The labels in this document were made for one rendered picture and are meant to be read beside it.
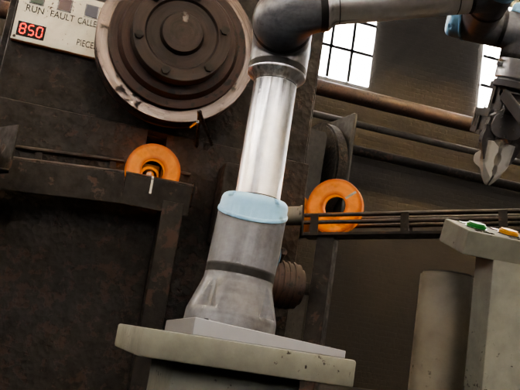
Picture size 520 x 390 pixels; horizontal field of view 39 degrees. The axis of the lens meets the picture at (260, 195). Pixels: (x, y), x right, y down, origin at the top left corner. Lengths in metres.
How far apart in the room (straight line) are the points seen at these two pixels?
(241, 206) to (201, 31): 1.01
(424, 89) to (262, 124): 8.29
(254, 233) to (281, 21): 0.40
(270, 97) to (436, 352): 0.65
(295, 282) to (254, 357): 0.92
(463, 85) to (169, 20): 8.02
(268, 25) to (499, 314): 0.72
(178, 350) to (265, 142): 0.50
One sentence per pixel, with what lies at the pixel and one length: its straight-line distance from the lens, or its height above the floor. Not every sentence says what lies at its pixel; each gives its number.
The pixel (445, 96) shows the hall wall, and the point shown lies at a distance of 9.76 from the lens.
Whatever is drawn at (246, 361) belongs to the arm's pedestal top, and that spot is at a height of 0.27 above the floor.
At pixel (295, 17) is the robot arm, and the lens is 1.35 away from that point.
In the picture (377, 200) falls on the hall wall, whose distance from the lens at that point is 9.02.
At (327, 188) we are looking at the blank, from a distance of 2.06.
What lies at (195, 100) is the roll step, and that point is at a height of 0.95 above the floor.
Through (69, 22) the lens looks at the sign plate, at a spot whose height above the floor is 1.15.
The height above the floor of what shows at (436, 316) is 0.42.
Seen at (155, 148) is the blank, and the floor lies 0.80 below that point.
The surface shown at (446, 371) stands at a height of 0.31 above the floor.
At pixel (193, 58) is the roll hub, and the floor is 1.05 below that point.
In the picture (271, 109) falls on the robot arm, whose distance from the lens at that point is 1.40.
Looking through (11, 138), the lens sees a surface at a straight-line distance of 1.84.
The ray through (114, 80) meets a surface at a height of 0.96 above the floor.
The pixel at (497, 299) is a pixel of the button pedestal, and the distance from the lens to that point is 1.54.
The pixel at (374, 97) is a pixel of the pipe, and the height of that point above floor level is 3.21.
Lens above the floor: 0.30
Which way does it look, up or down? 11 degrees up
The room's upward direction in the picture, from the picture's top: 9 degrees clockwise
